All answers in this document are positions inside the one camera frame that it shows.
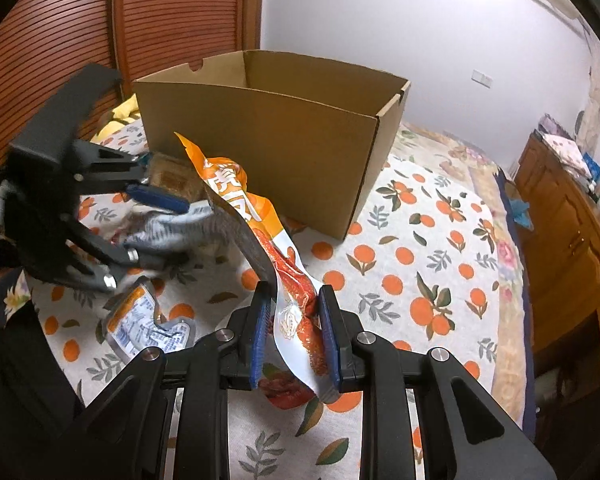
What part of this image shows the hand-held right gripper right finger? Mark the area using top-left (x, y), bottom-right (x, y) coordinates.
top-left (317, 284), bottom-right (556, 480)

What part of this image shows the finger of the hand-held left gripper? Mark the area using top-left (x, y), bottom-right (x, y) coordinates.
top-left (72, 141), bottom-right (190, 215)
top-left (61, 214), bottom-right (191, 292)

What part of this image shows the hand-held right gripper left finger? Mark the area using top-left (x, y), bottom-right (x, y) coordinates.
top-left (71, 281), bottom-right (276, 480)

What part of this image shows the white blue snack packet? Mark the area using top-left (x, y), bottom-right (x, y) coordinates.
top-left (115, 204), bottom-right (223, 262)

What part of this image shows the orange snack packet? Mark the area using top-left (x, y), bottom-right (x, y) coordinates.
top-left (174, 132), bottom-right (342, 410)

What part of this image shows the brown cardboard box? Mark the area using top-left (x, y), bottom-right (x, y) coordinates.
top-left (131, 49), bottom-right (412, 242)

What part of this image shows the brown snack packet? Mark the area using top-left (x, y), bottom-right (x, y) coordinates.
top-left (146, 152), bottom-right (207, 206)

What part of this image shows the silver orange-label snack packet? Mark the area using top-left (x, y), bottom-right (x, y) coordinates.
top-left (100, 282), bottom-right (197, 362)

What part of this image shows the yellow cloth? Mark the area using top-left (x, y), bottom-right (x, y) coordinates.
top-left (90, 95), bottom-right (142, 145)

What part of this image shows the orange fruit print bedsheet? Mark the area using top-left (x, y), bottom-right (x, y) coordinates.
top-left (30, 120), bottom-right (531, 480)

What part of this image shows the wooden louvered wardrobe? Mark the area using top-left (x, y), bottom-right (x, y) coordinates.
top-left (0, 0), bottom-right (266, 177)

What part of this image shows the blue cloth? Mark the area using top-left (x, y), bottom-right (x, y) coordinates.
top-left (510, 199), bottom-right (537, 228)

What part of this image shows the wooden cabinet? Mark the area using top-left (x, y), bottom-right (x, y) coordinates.
top-left (511, 130), bottom-right (600, 377)

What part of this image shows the floral fabric bundle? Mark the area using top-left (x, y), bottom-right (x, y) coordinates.
top-left (536, 114), bottom-right (595, 173)

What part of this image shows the patterned curtain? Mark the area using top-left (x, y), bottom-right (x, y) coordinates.
top-left (576, 52), bottom-right (600, 157)

